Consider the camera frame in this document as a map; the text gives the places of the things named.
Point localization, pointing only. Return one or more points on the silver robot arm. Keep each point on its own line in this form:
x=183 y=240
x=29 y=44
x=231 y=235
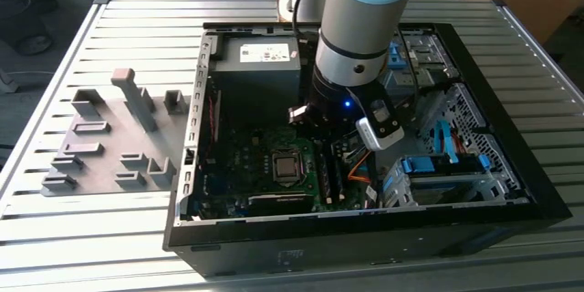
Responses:
x=364 y=15

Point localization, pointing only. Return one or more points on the RAM stick with black chips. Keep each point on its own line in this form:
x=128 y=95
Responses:
x=340 y=179

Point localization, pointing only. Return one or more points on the CPU socket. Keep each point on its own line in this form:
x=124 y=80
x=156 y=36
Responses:
x=287 y=167

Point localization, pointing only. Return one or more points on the grey power supply unit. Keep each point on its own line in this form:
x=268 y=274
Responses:
x=245 y=83

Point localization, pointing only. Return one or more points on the green motherboard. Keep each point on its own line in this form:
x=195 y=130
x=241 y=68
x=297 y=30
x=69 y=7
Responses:
x=241 y=169

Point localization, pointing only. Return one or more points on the blue disk carrier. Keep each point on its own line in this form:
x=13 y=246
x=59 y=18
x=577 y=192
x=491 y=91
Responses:
x=424 y=165

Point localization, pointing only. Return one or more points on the grey optical drive cage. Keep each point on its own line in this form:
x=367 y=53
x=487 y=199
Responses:
x=433 y=66

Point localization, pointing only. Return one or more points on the grey disk bay cage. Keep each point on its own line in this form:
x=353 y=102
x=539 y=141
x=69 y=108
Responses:
x=396 y=196

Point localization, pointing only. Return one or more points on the black graphics card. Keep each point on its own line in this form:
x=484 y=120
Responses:
x=277 y=204

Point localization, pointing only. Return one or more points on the black PC case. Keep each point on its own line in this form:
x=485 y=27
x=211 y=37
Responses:
x=319 y=247

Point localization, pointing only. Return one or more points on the grey parts rack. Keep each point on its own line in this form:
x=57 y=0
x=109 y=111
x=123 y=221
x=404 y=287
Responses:
x=128 y=124

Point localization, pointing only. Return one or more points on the white furniture foot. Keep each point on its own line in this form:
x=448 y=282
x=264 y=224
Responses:
x=7 y=81

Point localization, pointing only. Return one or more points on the black camera bracket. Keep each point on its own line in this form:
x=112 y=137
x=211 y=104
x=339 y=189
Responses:
x=364 y=100

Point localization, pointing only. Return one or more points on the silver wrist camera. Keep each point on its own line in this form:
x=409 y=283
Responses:
x=376 y=139

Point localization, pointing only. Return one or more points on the blue drive latch bracket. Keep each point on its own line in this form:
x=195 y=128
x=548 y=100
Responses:
x=396 y=57

